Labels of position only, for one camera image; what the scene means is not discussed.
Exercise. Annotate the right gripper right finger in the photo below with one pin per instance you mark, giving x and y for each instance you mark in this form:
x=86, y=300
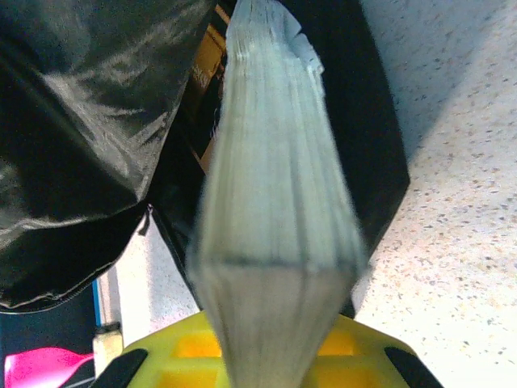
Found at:
x=363, y=363

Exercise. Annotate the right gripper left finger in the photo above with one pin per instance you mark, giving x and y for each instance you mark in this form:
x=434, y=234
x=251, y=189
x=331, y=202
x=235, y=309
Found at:
x=173, y=363

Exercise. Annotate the dark blue hardcover book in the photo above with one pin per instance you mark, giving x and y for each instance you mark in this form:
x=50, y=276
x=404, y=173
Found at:
x=274, y=182

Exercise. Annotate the black backpack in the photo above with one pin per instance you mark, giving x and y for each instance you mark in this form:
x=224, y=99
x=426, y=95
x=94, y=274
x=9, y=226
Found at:
x=81, y=121

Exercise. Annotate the brown gold book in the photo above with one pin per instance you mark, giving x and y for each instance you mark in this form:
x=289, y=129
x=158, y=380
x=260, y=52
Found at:
x=204, y=72

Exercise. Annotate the pink plastic goblet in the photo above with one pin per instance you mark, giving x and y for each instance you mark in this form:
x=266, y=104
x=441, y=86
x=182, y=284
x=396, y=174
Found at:
x=40, y=368

